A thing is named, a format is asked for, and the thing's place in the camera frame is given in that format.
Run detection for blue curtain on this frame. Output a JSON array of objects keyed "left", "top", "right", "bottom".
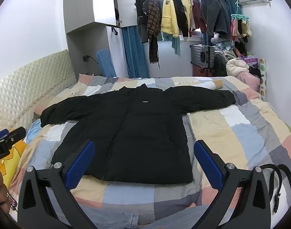
[{"left": 122, "top": 26, "right": 150, "bottom": 79}]

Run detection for cream quilted headboard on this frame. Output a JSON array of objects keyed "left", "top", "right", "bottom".
[{"left": 0, "top": 50, "right": 76, "bottom": 131}]

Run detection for black hanging cardigan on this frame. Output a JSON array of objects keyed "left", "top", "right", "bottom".
[{"left": 173, "top": 0, "right": 189, "bottom": 37}]

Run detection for green sock hanger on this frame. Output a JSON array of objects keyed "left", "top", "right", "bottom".
[{"left": 231, "top": 1, "right": 249, "bottom": 21}]

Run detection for cream fluffy bundle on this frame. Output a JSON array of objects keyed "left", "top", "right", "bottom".
[{"left": 226, "top": 58, "right": 249, "bottom": 77}]

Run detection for yellow cartoon pillow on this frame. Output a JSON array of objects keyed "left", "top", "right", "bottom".
[{"left": 0, "top": 129, "right": 27, "bottom": 188}]

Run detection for black puffer jacket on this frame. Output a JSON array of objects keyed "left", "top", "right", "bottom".
[{"left": 40, "top": 85, "right": 235, "bottom": 185}]

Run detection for blue denim jeans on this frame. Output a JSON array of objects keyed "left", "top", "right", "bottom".
[{"left": 54, "top": 205, "right": 217, "bottom": 229}]

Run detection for dark grey hanging coat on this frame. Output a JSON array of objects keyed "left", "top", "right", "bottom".
[{"left": 200, "top": 0, "right": 231, "bottom": 39}]

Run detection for blue towel covered chair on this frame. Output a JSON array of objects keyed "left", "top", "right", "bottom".
[{"left": 96, "top": 49, "right": 116, "bottom": 77}]

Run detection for brown plaid scarf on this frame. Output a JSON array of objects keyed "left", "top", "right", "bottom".
[{"left": 147, "top": 0, "right": 160, "bottom": 64}]

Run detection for person's left hand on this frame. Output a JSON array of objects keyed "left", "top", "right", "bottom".
[{"left": 0, "top": 172, "right": 11, "bottom": 213}]

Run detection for white cylindrical bolster pillow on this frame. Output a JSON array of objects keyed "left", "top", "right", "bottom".
[{"left": 198, "top": 79, "right": 224, "bottom": 90}]

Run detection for grey overhead wardrobe cabinet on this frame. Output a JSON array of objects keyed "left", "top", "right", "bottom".
[{"left": 63, "top": 0, "right": 116, "bottom": 33}]

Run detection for yellow fleece jacket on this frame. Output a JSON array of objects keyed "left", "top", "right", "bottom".
[{"left": 160, "top": 0, "right": 180, "bottom": 38}]

